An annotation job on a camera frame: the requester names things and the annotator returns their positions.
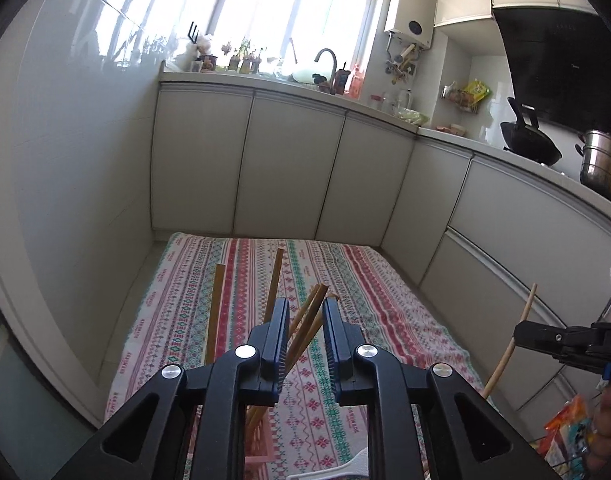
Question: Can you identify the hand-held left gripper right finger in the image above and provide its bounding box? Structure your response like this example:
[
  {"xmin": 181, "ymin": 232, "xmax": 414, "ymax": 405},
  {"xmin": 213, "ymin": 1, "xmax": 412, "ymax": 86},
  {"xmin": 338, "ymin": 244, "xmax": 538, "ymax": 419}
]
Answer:
[{"xmin": 323, "ymin": 297, "xmax": 561, "ymax": 480}]

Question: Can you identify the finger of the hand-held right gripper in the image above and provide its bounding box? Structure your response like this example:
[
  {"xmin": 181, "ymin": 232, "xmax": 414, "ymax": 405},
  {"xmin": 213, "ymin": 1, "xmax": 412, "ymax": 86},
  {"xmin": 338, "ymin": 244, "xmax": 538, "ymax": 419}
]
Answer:
[{"xmin": 514, "ymin": 321, "xmax": 593, "ymax": 358}]

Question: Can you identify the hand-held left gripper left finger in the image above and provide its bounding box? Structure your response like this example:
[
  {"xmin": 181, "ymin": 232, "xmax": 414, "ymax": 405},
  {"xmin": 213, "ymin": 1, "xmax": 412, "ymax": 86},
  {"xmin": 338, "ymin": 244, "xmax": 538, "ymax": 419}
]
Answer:
[{"xmin": 78, "ymin": 297, "xmax": 291, "ymax": 480}]

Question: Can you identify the long wooden chopstick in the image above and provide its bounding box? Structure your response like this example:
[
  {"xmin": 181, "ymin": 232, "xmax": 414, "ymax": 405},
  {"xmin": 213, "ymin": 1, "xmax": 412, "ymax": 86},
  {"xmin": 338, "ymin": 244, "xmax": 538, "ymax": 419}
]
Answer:
[{"xmin": 483, "ymin": 282, "xmax": 539, "ymax": 401}]

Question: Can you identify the bunch of wooden chopsticks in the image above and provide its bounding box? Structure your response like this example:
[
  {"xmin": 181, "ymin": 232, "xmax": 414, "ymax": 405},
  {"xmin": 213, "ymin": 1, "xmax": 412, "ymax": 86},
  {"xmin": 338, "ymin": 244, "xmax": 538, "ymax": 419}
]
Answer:
[{"xmin": 206, "ymin": 247, "xmax": 331, "ymax": 431}]

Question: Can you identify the pink perforated utensil holder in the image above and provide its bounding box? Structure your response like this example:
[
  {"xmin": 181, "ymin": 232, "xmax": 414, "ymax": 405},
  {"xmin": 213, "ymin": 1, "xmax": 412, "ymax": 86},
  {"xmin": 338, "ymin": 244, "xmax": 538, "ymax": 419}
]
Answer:
[{"xmin": 180, "ymin": 400, "xmax": 286, "ymax": 466}]

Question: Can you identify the person's right hand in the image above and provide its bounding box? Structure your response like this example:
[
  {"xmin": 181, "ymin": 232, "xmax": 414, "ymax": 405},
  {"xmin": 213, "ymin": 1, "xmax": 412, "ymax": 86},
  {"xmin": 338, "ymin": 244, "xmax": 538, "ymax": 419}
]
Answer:
[{"xmin": 588, "ymin": 387, "xmax": 611, "ymax": 466}]

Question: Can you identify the striped patterned tablecloth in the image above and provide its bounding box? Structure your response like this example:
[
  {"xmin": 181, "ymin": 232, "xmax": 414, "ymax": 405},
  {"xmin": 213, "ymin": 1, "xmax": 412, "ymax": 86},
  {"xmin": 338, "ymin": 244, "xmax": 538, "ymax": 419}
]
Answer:
[{"xmin": 103, "ymin": 232, "xmax": 491, "ymax": 480}]

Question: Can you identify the orange snack bag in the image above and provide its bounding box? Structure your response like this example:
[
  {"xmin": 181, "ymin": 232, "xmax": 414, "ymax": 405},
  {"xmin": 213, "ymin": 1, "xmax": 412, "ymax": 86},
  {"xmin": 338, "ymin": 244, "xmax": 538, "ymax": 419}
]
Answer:
[{"xmin": 543, "ymin": 395, "xmax": 599, "ymax": 480}]

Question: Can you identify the stainless steel pot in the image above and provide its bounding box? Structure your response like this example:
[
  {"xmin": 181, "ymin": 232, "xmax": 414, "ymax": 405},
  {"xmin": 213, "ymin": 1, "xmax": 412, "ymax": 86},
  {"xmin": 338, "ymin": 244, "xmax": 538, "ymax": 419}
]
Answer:
[{"xmin": 575, "ymin": 130, "xmax": 611, "ymax": 203}]

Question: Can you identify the white kitchen cabinet unit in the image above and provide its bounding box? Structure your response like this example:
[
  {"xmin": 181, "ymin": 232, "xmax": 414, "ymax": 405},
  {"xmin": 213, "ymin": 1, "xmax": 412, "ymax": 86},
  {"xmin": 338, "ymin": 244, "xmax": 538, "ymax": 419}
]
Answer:
[{"xmin": 150, "ymin": 72, "xmax": 611, "ymax": 411}]

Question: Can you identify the black wok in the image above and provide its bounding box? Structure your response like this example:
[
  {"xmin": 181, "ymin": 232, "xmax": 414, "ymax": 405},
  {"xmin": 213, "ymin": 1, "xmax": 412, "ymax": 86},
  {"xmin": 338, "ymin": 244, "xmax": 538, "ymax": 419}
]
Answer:
[{"xmin": 500, "ymin": 97, "xmax": 562, "ymax": 166}]

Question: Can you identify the clear glass jar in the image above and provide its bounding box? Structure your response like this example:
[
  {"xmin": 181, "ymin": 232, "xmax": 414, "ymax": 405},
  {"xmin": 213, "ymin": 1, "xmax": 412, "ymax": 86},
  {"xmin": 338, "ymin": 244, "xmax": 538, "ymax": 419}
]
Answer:
[{"xmin": 393, "ymin": 89, "xmax": 415, "ymax": 116}]

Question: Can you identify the orange dish soap bottle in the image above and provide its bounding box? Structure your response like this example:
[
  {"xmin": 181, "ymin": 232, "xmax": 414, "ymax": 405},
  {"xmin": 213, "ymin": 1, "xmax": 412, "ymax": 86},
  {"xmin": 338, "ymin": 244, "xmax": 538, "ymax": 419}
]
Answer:
[{"xmin": 346, "ymin": 65, "xmax": 365, "ymax": 98}]

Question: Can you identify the black range hood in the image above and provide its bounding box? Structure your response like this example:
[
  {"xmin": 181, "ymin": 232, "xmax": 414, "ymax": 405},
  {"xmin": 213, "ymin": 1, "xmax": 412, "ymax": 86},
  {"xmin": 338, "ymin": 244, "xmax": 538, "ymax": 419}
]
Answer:
[{"xmin": 493, "ymin": 5, "xmax": 611, "ymax": 128}]

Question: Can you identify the curved metal faucet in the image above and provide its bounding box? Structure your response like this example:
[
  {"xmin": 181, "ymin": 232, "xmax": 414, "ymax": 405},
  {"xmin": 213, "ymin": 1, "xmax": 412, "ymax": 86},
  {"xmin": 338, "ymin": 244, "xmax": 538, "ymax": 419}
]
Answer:
[{"xmin": 315, "ymin": 48, "xmax": 342, "ymax": 93}]

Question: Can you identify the white water heater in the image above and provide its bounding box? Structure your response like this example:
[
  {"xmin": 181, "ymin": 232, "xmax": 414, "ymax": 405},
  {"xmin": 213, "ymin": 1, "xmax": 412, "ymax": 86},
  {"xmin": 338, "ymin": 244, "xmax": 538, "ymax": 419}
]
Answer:
[{"xmin": 384, "ymin": 0, "xmax": 436, "ymax": 51}]

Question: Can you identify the kitchen window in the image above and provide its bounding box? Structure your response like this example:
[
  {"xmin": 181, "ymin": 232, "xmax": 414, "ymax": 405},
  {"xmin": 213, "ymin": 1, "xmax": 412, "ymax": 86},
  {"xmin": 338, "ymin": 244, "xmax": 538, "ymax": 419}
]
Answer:
[{"xmin": 100, "ymin": 0, "xmax": 389, "ymax": 76}]

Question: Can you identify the white plastic long-handled spoon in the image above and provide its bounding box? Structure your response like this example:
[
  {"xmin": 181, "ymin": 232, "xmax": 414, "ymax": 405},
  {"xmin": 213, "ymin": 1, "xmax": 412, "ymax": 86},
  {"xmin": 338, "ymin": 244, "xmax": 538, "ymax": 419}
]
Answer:
[{"xmin": 286, "ymin": 447, "xmax": 371, "ymax": 480}]

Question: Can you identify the wall rack with yellow packets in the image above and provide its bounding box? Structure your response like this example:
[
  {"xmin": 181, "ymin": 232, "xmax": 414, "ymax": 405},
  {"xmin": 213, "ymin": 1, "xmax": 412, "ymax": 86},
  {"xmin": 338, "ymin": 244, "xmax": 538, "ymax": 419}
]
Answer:
[{"xmin": 440, "ymin": 79, "xmax": 491, "ymax": 113}]

